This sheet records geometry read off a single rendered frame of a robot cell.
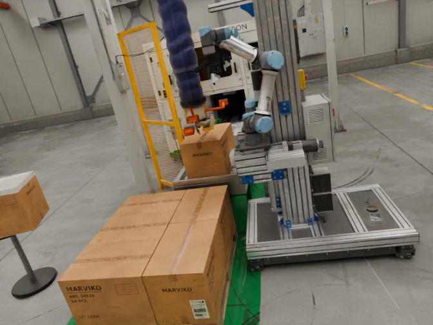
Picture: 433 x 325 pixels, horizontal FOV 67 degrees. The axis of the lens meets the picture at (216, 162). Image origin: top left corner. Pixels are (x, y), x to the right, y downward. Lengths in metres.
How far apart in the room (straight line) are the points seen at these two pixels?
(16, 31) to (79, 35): 2.33
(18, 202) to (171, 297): 1.55
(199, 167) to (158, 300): 1.37
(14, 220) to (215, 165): 1.76
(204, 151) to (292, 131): 0.91
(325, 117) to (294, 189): 0.64
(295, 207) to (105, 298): 1.58
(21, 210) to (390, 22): 11.35
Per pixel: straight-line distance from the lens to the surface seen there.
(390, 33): 12.38
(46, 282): 3.60
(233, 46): 2.27
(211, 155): 3.07
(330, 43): 5.67
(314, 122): 2.52
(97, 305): 2.49
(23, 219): 3.17
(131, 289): 2.28
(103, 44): 3.90
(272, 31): 2.45
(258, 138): 2.38
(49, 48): 13.73
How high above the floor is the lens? 1.78
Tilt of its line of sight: 20 degrees down
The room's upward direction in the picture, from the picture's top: 12 degrees counter-clockwise
